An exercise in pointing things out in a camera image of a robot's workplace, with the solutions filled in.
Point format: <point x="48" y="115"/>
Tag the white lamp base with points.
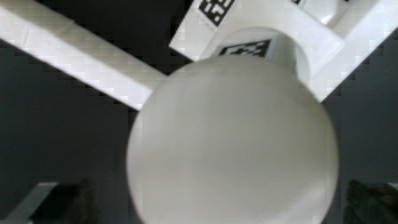
<point x="313" y="22"/>

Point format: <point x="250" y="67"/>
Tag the white U-shaped frame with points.
<point x="62" y="44"/>

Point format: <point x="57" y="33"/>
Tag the white lamp bulb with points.
<point x="233" y="150"/>

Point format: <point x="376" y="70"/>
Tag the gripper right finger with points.
<point x="371" y="204"/>

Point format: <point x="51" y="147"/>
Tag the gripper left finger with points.
<point x="57" y="204"/>

